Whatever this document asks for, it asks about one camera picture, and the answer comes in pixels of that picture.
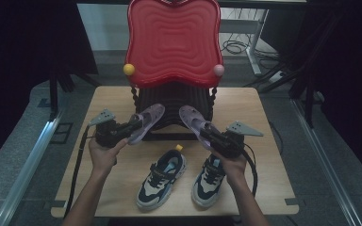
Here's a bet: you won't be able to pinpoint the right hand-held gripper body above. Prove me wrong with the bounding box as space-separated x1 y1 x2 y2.
220 121 264 158

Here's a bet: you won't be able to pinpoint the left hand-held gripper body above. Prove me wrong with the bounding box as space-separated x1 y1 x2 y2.
88 107 130 149

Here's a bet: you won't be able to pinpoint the purple sandal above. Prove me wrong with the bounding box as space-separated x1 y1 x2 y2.
178 105 222 151
126 103 166 146

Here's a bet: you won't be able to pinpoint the navy and beige sneaker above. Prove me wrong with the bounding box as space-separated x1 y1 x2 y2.
136 143 188 211
190 153 228 209

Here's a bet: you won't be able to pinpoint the red and black shoe rack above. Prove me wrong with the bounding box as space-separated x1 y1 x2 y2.
123 0 225 141

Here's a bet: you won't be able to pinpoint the person's right hand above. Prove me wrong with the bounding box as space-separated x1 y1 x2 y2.
211 150 249 186

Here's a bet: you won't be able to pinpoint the person's left hand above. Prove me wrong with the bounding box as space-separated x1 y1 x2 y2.
88 136 129 177

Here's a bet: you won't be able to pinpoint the black metal stand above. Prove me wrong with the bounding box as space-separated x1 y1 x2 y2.
47 66 102 115
244 12 343 128

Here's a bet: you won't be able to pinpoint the white power strip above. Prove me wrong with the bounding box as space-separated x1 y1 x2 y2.
268 70 288 84

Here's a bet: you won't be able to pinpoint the black curtain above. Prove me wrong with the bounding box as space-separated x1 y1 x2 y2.
260 0 362 189
0 0 99 174

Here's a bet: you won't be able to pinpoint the right hand-held gripper cable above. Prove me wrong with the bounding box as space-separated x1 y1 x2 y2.
239 142 259 199

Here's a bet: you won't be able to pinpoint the hand-held gripper cable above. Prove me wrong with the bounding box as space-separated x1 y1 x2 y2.
63 125 92 219
239 142 259 199

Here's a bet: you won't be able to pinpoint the left hand-held gripper cable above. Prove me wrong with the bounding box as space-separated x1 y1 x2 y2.
63 125 92 219

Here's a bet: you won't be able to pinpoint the black floor cables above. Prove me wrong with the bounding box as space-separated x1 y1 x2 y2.
221 38 281 62

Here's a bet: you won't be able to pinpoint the white desk frame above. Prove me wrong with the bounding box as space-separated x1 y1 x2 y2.
219 8 270 76

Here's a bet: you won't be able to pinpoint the aluminium floor rail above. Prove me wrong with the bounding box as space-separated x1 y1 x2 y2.
289 98 362 226
0 109 66 226

